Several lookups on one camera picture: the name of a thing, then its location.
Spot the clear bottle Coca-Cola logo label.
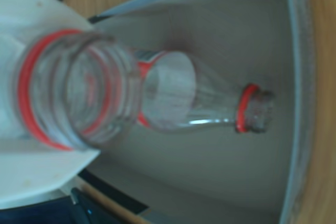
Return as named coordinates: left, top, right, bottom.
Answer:
left=131, top=49, right=275, bottom=134

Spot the clear bottle nutrition text label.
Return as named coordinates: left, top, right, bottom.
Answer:
left=10, top=28, right=144, bottom=154

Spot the grey cardboard box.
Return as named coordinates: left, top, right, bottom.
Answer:
left=76, top=0, right=314, bottom=224

